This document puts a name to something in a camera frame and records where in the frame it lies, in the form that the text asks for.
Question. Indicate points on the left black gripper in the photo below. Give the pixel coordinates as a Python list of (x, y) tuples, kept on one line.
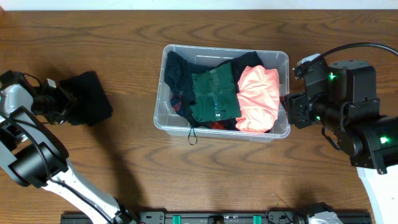
[(67, 104)]

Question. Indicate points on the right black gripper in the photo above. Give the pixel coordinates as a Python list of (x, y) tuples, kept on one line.
[(301, 109)]

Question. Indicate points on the black garment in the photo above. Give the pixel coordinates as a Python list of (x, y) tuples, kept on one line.
[(238, 65), (92, 105)]

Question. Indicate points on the salmon pink garment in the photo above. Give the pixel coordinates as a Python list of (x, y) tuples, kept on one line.
[(259, 99)]

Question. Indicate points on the red navy plaid shirt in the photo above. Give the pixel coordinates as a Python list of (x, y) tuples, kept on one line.
[(217, 125)]

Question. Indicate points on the dark green garment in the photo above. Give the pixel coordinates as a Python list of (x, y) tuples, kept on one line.
[(215, 95)]

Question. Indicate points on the dark navy garment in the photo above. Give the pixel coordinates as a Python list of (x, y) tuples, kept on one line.
[(178, 76)]

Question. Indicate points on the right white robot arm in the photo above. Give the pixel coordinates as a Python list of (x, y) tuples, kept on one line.
[(377, 167)]

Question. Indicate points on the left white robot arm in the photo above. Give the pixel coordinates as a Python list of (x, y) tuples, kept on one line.
[(32, 155)]

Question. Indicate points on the clear plastic storage container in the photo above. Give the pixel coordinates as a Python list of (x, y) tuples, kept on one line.
[(166, 119)]

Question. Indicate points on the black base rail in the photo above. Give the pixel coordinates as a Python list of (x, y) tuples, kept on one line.
[(315, 213)]

